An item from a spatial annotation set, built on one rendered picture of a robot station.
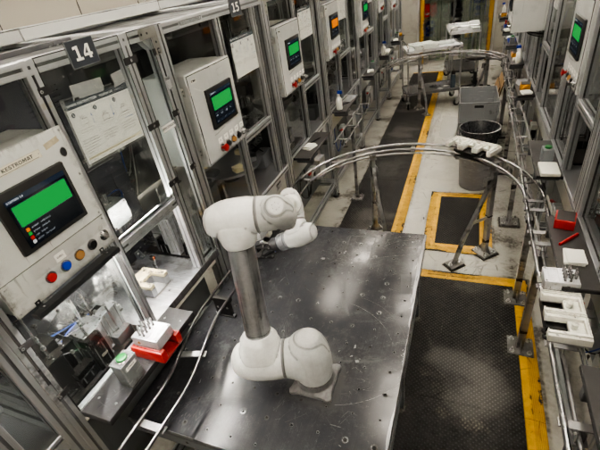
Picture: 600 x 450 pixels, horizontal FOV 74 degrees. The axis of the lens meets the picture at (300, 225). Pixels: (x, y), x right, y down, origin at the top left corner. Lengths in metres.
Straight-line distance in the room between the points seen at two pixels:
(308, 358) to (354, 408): 0.28
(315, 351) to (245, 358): 0.28
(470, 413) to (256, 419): 1.25
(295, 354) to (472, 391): 1.31
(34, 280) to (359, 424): 1.23
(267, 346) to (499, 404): 1.46
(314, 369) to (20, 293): 1.02
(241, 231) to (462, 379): 1.73
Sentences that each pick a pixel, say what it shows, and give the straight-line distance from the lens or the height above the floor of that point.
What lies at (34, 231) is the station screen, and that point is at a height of 1.59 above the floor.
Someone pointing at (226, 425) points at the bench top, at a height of 0.68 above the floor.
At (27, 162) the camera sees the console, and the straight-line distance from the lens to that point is 1.46.
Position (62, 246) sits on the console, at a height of 1.48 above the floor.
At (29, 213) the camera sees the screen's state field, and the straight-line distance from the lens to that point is 1.44.
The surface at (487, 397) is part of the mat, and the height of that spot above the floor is 0.01.
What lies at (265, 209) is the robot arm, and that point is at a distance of 1.32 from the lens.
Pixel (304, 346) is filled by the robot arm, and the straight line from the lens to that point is 1.58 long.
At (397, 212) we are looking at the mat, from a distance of 4.00.
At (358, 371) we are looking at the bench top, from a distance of 1.82.
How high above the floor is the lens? 2.15
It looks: 33 degrees down
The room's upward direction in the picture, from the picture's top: 10 degrees counter-clockwise
